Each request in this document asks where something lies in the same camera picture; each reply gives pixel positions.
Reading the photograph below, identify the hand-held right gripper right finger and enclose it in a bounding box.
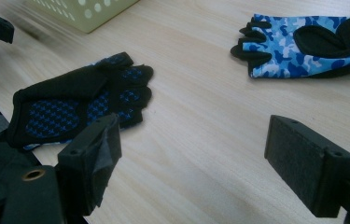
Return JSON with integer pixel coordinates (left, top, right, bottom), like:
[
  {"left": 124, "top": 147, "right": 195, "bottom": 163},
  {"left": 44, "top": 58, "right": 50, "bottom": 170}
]
[{"left": 263, "top": 114, "right": 350, "bottom": 218}]

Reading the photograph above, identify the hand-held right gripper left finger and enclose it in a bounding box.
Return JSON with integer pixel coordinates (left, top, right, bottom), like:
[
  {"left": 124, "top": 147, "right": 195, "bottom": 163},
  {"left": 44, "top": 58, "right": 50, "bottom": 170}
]
[{"left": 54, "top": 113, "right": 123, "bottom": 217}]

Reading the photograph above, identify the blue camouflage fingerless glove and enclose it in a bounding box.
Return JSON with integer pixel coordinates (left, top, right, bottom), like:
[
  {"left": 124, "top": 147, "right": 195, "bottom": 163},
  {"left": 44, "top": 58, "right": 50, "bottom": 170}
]
[
  {"left": 7, "top": 51, "right": 155, "bottom": 151},
  {"left": 230, "top": 13, "right": 350, "bottom": 79}
]

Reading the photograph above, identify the pale green perforated plastic basket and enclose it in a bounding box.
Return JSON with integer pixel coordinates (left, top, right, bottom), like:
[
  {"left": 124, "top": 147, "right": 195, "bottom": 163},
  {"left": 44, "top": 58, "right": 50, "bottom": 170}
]
[{"left": 24, "top": 0, "right": 140, "bottom": 34}]

